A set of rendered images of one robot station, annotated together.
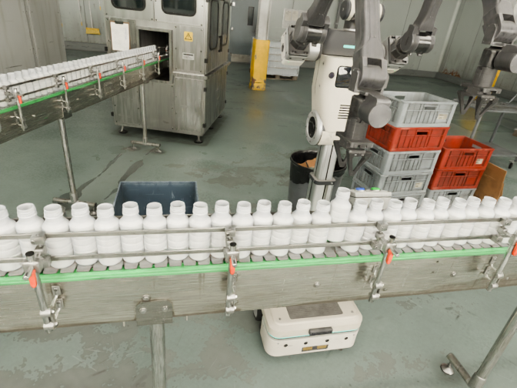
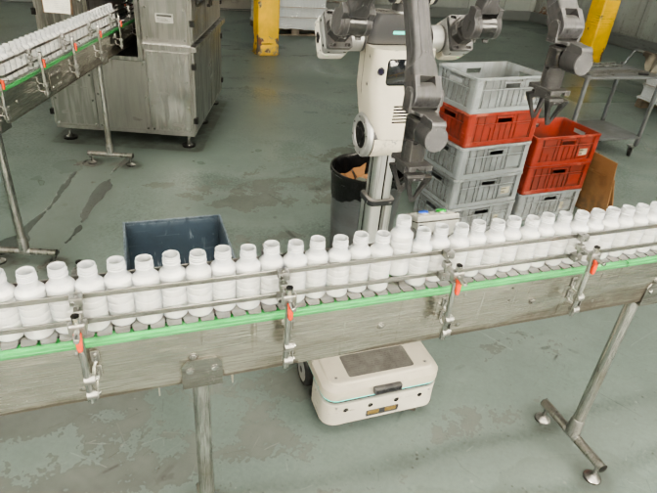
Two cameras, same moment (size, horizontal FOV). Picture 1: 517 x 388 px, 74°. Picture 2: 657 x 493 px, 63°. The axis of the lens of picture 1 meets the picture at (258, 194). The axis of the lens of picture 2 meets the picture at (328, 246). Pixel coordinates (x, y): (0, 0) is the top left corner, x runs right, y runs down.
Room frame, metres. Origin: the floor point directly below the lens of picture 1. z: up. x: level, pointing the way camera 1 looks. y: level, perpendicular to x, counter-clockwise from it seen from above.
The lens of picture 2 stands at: (-0.31, 0.09, 1.83)
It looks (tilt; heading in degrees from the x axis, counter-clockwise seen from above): 31 degrees down; 353
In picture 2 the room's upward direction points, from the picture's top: 5 degrees clockwise
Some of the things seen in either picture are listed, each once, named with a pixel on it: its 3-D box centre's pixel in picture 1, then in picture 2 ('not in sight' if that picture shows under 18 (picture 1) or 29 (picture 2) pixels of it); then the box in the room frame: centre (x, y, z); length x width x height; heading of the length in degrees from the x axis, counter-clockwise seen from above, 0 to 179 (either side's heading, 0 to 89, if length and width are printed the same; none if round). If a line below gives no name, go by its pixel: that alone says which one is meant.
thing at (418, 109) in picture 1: (411, 108); (490, 86); (3.19, -1.29, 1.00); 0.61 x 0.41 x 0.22; 112
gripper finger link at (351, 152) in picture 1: (352, 157); (412, 182); (0.89, -0.24, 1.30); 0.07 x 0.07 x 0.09; 15
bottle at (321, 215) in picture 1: (318, 226); (379, 260); (0.87, -0.19, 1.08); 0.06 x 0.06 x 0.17
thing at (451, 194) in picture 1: (437, 189); (531, 194); (3.47, -1.94, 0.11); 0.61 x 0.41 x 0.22; 108
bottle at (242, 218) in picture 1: (241, 229); (294, 271); (0.81, 0.04, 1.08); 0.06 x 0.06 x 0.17
